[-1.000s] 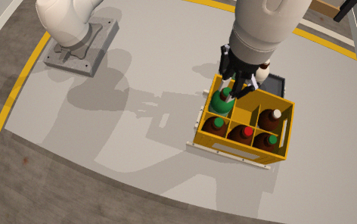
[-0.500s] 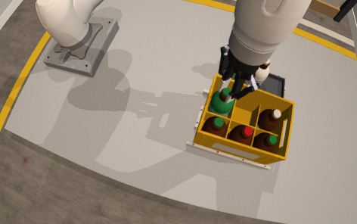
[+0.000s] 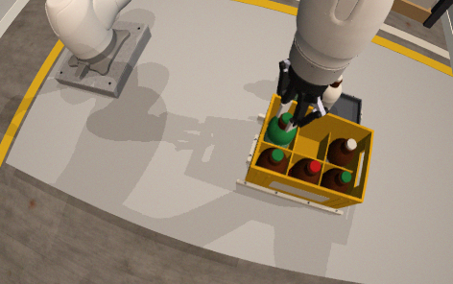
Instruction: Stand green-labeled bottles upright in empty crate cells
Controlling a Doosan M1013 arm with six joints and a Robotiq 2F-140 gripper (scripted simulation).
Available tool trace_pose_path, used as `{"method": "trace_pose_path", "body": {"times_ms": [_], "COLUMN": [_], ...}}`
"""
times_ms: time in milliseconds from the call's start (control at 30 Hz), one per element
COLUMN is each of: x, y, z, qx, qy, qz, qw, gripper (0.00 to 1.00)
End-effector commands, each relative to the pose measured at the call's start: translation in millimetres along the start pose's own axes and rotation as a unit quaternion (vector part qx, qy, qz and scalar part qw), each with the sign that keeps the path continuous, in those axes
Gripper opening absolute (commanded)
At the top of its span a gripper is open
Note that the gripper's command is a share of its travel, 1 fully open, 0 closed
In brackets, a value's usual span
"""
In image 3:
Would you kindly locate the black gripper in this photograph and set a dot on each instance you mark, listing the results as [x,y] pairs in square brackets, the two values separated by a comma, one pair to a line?
[303,101]

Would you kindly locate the brown bottle with red cap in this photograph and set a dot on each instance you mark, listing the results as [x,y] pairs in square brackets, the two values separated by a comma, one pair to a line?
[306,169]

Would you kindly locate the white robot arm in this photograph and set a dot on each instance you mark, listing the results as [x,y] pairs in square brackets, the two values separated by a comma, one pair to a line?
[330,33]

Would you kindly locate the cream-white bottle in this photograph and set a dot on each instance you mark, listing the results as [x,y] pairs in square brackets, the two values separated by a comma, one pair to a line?
[332,93]

